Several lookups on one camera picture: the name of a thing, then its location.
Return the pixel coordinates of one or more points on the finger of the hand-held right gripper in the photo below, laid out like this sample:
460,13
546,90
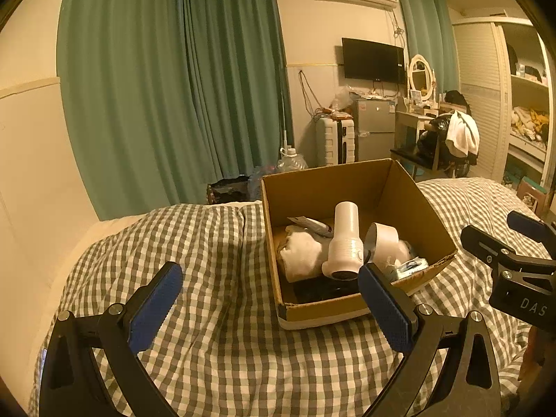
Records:
532,228
486,245

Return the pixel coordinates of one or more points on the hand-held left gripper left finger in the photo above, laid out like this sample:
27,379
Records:
156,308

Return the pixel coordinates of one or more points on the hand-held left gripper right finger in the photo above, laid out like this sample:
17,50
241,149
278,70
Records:
384,308

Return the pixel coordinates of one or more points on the small blue box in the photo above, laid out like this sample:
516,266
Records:
410,266

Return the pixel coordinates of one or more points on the brown cardboard box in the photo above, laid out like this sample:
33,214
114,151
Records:
321,312

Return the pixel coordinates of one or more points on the black headband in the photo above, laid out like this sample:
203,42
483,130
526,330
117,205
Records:
321,289

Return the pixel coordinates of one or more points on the white cup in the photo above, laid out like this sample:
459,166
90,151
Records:
386,239

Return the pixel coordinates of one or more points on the white hair dryer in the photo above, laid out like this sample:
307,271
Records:
345,234

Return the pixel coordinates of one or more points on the white socks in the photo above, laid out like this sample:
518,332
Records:
304,252

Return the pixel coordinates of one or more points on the white squeeze tube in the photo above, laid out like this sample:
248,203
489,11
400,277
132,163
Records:
312,225

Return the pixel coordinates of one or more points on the small cardboard box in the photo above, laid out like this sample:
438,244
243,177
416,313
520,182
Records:
532,191

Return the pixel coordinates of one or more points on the grey checked blanket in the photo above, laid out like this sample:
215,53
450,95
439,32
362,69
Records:
217,312

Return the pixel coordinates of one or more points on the pile of plush toys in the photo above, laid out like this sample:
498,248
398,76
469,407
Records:
532,121

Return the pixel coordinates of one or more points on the white garment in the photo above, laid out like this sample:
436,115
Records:
462,132

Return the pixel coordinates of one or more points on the black chair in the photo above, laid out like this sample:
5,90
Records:
406,154

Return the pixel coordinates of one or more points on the chair with clothes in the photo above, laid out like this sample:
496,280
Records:
434,132

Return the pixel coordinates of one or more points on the dark storage basket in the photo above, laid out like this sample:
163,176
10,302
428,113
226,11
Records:
226,189

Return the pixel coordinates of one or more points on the white wardrobe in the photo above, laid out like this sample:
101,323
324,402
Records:
478,95

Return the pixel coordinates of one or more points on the white dressing table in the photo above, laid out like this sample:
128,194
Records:
408,124

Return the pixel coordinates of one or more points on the grey small fridge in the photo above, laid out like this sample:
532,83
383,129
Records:
373,130

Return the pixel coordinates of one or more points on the clear plastic bag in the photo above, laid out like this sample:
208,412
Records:
260,182

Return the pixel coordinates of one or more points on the clear water jug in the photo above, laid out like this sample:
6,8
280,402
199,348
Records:
292,163

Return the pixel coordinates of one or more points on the white suitcase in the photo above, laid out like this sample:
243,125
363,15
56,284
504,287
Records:
332,141

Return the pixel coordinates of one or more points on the white oval mirror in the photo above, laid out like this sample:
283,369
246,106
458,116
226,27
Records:
420,78

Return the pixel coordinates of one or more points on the crumpled plastic bag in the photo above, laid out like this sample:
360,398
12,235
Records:
343,100

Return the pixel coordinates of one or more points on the white pole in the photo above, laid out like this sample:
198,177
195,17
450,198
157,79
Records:
285,126

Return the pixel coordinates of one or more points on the narrow green curtain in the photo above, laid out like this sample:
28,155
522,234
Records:
428,34

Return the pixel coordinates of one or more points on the wide green curtain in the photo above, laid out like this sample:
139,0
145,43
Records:
152,87

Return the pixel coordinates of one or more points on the black wall television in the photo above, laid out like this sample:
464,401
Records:
371,60

